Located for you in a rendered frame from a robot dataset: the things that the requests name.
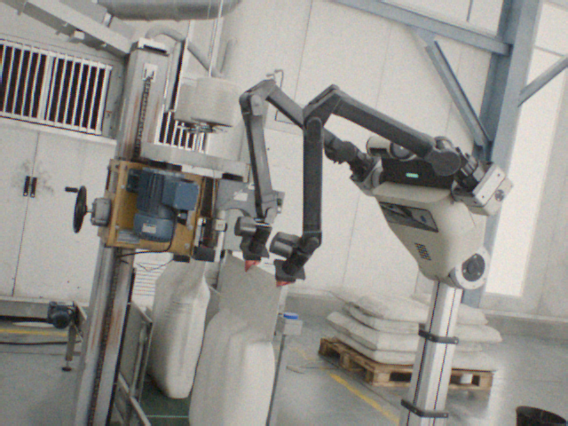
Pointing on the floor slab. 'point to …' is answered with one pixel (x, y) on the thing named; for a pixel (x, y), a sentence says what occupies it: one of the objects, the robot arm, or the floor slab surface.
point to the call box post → (279, 379)
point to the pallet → (380, 377)
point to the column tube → (104, 266)
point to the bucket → (538, 417)
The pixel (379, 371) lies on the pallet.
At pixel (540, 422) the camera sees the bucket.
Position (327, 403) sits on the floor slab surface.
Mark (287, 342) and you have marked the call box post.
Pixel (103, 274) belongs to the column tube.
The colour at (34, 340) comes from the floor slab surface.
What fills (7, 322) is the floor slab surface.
